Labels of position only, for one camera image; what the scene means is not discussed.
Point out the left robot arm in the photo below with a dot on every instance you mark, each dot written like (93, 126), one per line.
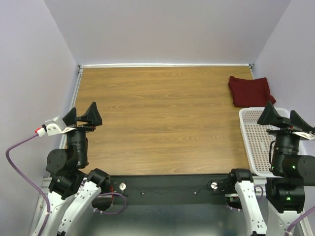
(71, 191)

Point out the white plastic basket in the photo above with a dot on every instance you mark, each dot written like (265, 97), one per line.
(257, 141)

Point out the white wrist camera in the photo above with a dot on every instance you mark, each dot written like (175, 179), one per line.
(308, 136)
(54, 126)

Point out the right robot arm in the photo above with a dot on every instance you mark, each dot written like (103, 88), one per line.
(291, 171)

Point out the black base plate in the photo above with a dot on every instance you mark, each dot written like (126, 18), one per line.
(170, 189)

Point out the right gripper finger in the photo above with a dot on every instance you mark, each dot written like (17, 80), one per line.
(297, 121)
(270, 116)

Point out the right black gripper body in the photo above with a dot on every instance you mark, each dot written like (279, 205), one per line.
(287, 129)

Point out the dark red t shirt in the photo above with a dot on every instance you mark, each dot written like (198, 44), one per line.
(250, 93)

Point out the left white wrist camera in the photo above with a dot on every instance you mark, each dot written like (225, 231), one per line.
(54, 126)

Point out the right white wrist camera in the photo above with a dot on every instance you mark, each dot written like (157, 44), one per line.
(308, 136)

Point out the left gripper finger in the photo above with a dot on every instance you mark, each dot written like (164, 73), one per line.
(70, 118)
(91, 117)

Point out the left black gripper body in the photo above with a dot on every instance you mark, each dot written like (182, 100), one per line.
(85, 128)

